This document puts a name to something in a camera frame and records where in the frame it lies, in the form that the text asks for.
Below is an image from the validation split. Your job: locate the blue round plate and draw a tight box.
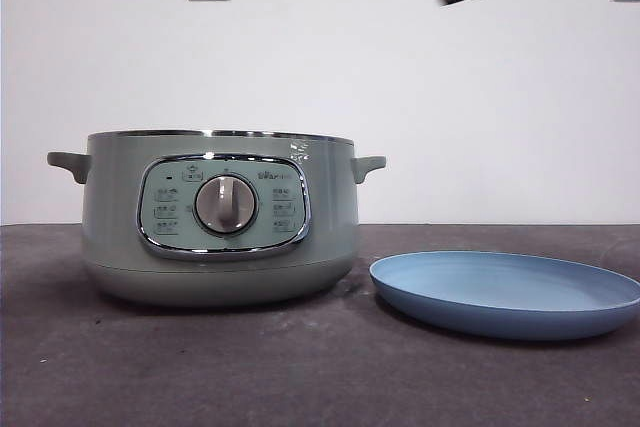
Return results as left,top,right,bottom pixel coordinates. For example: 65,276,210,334
369,250,640,341

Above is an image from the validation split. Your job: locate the pale green electric steamer pot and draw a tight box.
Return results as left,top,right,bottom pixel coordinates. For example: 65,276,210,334
47,129,387,308

